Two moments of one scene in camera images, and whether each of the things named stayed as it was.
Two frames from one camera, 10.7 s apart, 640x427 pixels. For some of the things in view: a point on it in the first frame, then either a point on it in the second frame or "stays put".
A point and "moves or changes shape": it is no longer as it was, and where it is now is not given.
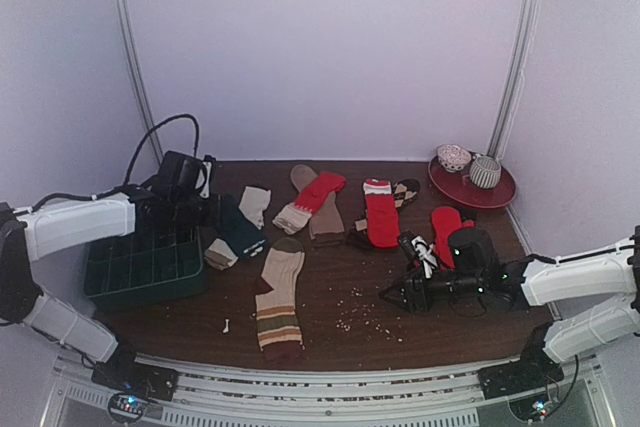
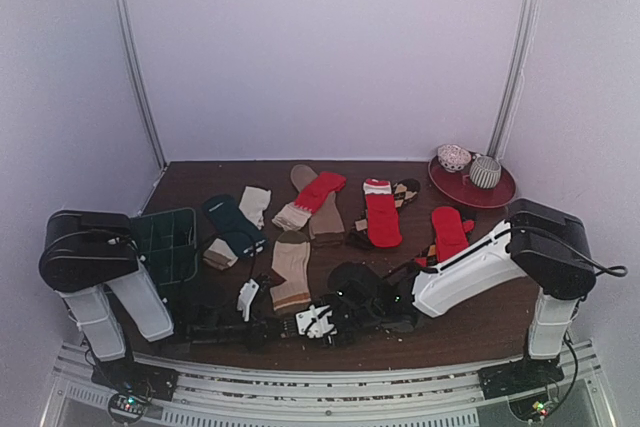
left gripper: x=210 y=218 → x=259 y=337
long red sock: x=382 y=210 stays put
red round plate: x=460 y=187 stays put
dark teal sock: x=236 y=230 stays put
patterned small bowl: x=453 y=158 stays put
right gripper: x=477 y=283 → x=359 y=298
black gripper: x=419 y=247 → x=315 y=322
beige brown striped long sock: x=277 y=321 moves or changes shape
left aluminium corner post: x=132 y=53 stays put
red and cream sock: x=294 y=217 stays put
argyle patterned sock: x=402 y=191 stays put
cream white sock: x=253 y=204 stays put
